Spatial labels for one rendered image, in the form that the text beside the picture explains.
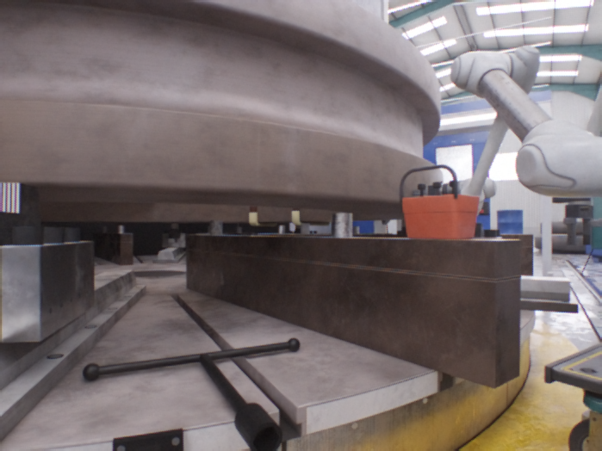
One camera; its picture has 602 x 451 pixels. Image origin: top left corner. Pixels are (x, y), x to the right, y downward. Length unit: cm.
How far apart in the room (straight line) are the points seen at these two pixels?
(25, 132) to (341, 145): 111
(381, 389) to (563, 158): 72
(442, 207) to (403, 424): 62
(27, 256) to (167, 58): 90
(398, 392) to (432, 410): 21
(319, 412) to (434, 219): 61
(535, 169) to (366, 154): 86
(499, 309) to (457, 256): 17
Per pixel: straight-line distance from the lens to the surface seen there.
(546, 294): 233
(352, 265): 140
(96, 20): 169
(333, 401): 102
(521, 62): 168
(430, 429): 135
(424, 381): 122
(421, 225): 121
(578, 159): 112
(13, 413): 102
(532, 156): 111
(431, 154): 677
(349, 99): 198
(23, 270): 104
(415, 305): 123
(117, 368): 121
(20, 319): 106
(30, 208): 130
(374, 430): 117
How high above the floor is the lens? 71
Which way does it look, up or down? 1 degrees up
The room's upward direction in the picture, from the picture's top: straight up
